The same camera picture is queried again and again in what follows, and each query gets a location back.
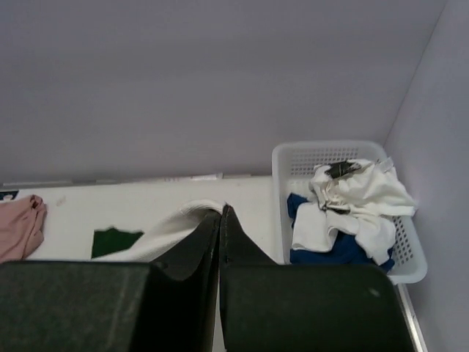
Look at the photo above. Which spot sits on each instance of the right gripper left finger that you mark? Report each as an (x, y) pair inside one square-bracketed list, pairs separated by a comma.
[(165, 305)]

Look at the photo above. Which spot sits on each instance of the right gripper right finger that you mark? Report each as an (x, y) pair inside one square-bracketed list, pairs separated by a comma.
[(265, 306)]

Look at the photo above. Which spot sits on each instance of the white and green t shirt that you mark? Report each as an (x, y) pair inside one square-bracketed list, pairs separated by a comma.
[(114, 245)]

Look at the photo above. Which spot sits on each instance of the blue t shirt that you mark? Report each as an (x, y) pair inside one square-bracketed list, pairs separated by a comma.
[(330, 238)]

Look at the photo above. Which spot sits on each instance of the plain white t shirt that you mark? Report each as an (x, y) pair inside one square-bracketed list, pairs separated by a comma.
[(359, 187)]

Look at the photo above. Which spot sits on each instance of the white plastic basket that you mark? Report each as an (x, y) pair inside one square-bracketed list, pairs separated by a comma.
[(292, 168)]

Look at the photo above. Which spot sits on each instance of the folded pink t shirt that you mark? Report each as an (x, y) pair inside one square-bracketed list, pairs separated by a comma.
[(22, 223)]

